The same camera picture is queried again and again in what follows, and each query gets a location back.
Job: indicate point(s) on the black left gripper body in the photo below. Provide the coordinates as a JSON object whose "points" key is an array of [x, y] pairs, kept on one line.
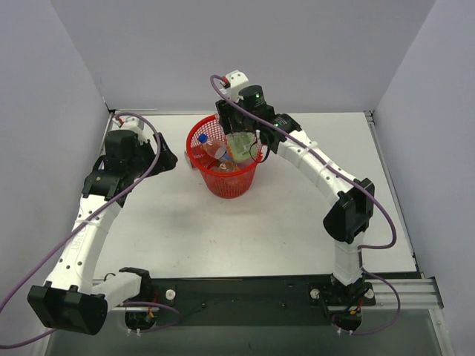
{"points": [[157, 155]]}

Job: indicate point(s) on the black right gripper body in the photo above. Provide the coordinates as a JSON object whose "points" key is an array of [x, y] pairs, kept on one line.
{"points": [[225, 121]]}

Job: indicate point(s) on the green tea bottle white label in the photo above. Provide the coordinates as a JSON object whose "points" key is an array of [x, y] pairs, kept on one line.
{"points": [[242, 146]]}

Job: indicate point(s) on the tall clear blue-cap bottle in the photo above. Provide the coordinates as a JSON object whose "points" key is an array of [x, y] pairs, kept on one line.
{"points": [[214, 148]]}

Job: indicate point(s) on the small orange juice bottle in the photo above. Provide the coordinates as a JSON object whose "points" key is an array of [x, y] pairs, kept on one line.
{"points": [[225, 167]]}

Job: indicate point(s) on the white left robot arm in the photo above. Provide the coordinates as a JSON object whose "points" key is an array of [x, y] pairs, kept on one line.
{"points": [[68, 299]]}

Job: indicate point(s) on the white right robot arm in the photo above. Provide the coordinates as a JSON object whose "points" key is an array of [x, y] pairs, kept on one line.
{"points": [[351, 201]]}

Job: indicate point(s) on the red mesh plastic bin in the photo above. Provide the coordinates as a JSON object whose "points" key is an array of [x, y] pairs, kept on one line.
{"points": [[223, 185]]}

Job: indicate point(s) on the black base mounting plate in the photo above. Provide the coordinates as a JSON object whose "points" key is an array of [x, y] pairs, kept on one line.
{"points": [[294, 300]]}

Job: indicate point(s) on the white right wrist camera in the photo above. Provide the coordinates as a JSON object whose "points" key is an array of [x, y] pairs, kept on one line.
{"points": [[232, 83]]}

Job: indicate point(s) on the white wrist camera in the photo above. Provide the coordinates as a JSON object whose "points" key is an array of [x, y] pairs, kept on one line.
{"points": [[128, 122], [232, 83]]}

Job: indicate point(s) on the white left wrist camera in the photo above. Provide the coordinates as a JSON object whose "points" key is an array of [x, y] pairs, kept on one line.
{"points": [[128, 122]]}

